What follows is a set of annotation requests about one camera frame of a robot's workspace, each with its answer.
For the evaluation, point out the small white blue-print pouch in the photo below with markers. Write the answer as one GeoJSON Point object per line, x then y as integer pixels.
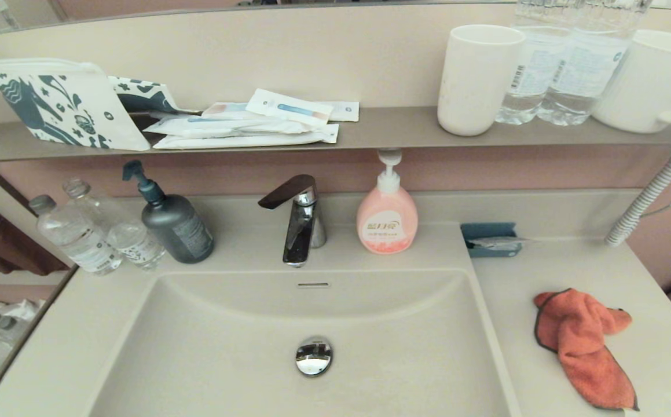
{"type": "Point", "coordinates": [143, 95]}

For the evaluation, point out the small white flat sachet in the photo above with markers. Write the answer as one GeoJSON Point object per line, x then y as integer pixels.
{"type": "Point", "coordinates": [344, 111]}

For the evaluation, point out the clear plastic wrapped item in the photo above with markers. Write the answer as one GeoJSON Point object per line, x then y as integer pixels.
{"type": "Point", "coordinates": [500, 243]}

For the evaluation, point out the clear bottle blue patterned label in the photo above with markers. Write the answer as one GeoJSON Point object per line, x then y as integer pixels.
{"type": "Point", "coordinates": [132, 240]}

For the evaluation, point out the pinkish white sachet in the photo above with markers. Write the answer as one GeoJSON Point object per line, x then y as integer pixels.
{"type": "Point", "coordinates": [227, 110]}

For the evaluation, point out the white sachet blue stripe print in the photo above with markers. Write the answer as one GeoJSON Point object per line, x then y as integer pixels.
{"type": "Point", "coordinates": [289, 108]}

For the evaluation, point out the clear water bottle grey cap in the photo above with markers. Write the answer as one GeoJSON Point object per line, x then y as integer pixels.
{"type": "Point", "coordinates": [77, 237]}

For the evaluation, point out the clear water bottle white label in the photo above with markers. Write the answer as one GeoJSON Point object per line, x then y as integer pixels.
{"type": "Point", "coordinates": [587, 69]}
{"type": "Point", "coordinates": [535, 69]}

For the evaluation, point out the orange cleaning cloth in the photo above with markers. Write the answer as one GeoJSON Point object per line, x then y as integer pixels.
{"type": "Point", "coordinates": [584, 341]}

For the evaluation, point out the grey wall shelf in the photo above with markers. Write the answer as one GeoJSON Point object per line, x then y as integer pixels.
{"type": "Point", "coordinates": [393, 130]}

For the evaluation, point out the dark grey pump bottle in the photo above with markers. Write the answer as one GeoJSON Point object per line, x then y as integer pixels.
{"type": "Point", "coordinates": [175, 229]}

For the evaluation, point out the blue soap tray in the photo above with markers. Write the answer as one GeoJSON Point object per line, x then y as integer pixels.
{"type": "Point", "coordinates": [486, 230]}

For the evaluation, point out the large white blue-print pouch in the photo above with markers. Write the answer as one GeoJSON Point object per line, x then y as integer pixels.
{"type": "Point", "coordinates": [61, 104]}

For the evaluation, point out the beige sink basin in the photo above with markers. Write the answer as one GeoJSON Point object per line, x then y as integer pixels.
{"type": "Point", "coordinates": [225, 347]}

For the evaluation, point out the white plastic tumbler cup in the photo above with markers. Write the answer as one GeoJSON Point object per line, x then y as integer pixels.
{"type": "Point", "coordinates": [477, 81]}

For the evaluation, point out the chrome faucet body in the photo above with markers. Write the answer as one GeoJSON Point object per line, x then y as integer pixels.
{"type": "Point", "coordinates": [305, 229]}

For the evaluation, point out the chrome sink drain stopper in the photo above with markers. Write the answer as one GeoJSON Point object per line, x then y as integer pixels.
{"type": "Point", "coordinates": [314, 355]}

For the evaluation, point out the pink hand soap pump bottle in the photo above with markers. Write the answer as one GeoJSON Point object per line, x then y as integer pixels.
{"type": "Point", "coordinates": [387, 223]}

